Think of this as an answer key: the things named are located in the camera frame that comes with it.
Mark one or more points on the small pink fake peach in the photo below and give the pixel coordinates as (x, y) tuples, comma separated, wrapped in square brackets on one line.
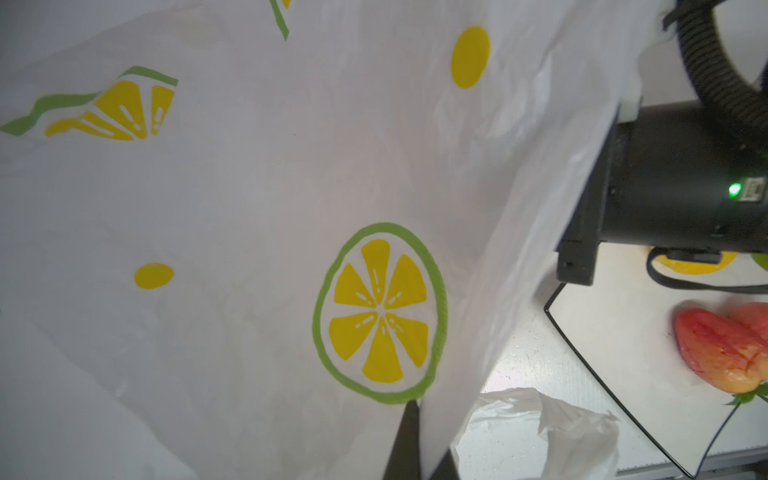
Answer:
[(753, 316)]

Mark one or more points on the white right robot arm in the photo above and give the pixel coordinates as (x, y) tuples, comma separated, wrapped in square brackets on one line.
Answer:
[(733, 104)]

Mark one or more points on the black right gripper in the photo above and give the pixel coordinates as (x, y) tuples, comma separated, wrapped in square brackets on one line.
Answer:
[(671, 178)]

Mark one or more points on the white lemon-print plastic bag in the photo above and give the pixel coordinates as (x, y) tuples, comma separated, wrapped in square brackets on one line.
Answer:
[(267, 226)]

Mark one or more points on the red-yellow fake strawberry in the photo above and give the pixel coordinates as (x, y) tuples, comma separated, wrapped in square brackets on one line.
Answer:
[(723, 353)]

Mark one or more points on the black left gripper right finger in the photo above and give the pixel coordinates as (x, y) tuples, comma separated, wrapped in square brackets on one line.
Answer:
[(446, 469)]

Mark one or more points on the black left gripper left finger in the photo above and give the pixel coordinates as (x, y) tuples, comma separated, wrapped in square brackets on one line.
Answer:
[(404, 460)]

